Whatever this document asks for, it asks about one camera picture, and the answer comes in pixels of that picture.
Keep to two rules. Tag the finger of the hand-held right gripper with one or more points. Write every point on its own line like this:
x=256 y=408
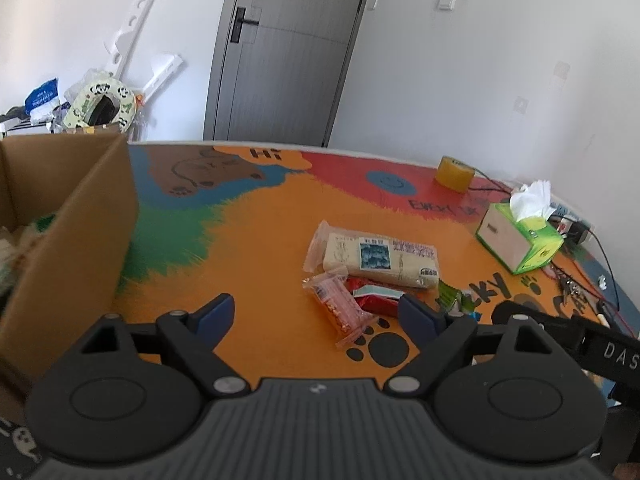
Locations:
x=500 y=312

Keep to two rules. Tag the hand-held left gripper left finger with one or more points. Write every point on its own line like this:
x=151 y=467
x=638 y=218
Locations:
x=215 y=317

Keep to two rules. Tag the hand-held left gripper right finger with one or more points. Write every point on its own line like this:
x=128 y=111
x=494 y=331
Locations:
x=417 y=320

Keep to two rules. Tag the green candy packet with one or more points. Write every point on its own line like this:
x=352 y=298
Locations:
x=469 y=305
x=447 y=296

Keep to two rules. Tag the red snack packet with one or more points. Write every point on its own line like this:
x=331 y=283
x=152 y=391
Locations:
x=375 y=302

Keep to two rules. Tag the white noodle packet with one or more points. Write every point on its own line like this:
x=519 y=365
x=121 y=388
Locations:
x=375 y=257

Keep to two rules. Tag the clear packet of orange sticks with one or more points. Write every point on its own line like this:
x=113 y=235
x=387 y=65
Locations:
x=340 y=305

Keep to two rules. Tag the cardboard box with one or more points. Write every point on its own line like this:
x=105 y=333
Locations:
x=80 y=240

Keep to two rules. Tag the green tissue box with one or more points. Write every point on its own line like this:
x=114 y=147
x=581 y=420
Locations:
x=520 y=242

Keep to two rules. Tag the bunch of keys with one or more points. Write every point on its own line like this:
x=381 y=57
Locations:
x=570 y=285

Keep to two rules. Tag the black power adapter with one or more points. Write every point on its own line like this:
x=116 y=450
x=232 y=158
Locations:
x=576 y=232

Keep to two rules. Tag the white power strip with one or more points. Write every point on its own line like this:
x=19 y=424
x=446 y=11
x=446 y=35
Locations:
x=565 y=209

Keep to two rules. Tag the yellow tape roll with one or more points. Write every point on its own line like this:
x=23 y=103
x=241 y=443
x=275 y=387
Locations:
x=452 y=175

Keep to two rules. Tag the dark printed cloth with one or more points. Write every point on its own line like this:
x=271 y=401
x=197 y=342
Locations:
x=17 y=450

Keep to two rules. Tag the short white rack panel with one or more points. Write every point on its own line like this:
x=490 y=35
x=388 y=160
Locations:
x=160 y=75

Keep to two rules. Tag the grey door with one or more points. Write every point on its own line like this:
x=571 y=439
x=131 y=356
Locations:
x=290 y=60

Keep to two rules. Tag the blue plastic bag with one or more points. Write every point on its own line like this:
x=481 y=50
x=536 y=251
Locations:
x=42 y=97

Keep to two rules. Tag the white wall socket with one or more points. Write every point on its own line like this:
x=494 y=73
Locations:
x=521 y=104

